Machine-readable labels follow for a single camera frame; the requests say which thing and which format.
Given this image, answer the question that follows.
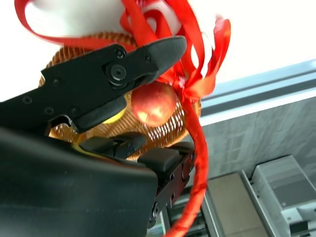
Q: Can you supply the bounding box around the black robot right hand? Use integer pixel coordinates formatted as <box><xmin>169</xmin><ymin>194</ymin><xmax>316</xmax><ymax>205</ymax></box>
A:
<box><xmin>0</xmin><ymin>36</ymin><xmax>196</xmax><ymax>237</ymax></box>

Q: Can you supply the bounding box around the red apple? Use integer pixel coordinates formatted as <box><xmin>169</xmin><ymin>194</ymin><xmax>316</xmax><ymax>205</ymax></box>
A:
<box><xmin>131</xmin><ymin>82</ymin><xmax>177</xmax><ymax>128</ymax></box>

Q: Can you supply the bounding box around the wicker basket with red handle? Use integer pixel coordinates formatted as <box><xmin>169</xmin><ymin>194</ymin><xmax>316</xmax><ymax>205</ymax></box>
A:
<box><xmin>38</xmin><ymin>32</ymin><xmax>209</xmax><ymax>237</ymax></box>

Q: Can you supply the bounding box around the red printed ribbon bow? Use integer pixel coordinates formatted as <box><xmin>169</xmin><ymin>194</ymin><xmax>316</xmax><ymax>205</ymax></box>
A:
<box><xmin>14</xmin><ymin>0</ymin><xmax>232</xmax><ymax>104</ymax></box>

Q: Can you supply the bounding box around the green pear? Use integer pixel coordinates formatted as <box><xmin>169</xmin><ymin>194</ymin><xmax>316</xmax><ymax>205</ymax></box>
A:
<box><xmin>102</xmin><ymin>108</ymin><xmax>126</xmax><ymax>124</ymax></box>

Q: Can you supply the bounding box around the brown board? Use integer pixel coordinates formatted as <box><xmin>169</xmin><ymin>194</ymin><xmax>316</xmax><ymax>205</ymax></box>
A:
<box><xmin>204</xmin><ymin>172</ymin><xmax>267</xmax><ymax>237</ymax></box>

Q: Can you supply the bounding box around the grey metal cabinet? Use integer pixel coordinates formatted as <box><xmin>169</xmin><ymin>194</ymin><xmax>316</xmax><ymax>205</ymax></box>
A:
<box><xmin>251</xmin><ymin>155</ymin><xmax>316</xmax><ymax>237</ymax></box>

